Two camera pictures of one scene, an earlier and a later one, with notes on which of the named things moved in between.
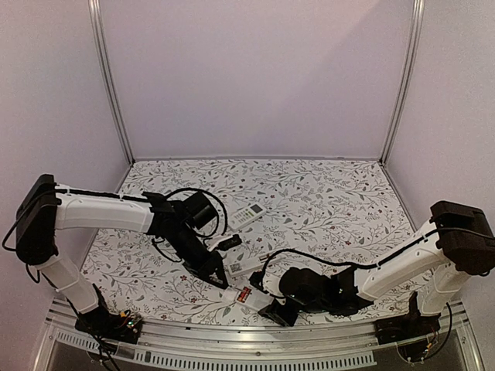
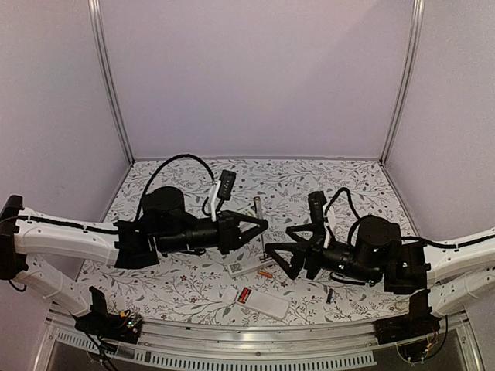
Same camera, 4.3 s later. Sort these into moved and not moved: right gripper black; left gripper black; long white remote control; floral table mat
Moved: right gripper black; left gripper black
Not moved: floral table mat; long white remote control
